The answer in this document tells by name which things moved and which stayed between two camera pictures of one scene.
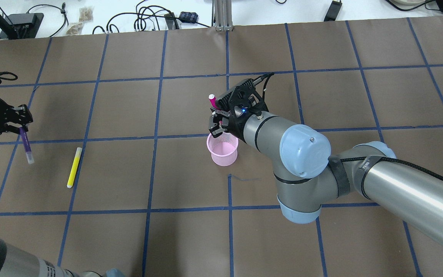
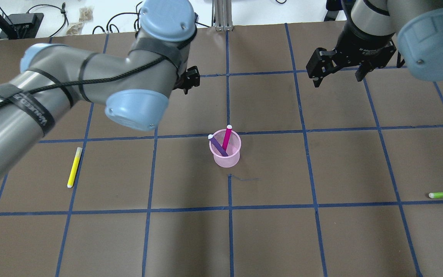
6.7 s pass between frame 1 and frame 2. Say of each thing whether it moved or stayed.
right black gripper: moved
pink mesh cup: stayed
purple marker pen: moved
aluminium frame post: stayed
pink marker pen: moved
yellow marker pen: stayed
